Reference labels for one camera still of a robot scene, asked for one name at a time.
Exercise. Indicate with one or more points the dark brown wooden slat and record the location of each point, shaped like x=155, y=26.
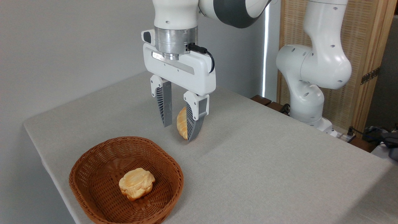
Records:
x=276, y=106
x=261, y=100

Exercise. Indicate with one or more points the grey table cloth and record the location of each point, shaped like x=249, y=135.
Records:
x=264, y=161

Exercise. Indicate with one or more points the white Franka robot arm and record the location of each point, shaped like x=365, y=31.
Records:
x=323, y=62

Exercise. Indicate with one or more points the long golden bread roll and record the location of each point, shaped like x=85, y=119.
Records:
x=181, y=124

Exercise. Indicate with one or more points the white power strip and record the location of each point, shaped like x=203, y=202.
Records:
x=340, y=135

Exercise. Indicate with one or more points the round golden bread bun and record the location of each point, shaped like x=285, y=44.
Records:
x=136, y=183

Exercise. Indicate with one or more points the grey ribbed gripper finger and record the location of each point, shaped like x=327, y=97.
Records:
x=194, y=109
x=164, y=102

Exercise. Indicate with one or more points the wooden rattan folding screen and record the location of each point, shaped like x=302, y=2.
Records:
x=360, y=31

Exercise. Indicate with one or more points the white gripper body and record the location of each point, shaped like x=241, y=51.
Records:
x=186, y=70

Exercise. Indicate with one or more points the brown wicker basket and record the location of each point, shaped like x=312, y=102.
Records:
x=93, y=186

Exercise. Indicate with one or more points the metal screen hinge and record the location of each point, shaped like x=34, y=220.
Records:
x=370, y=75

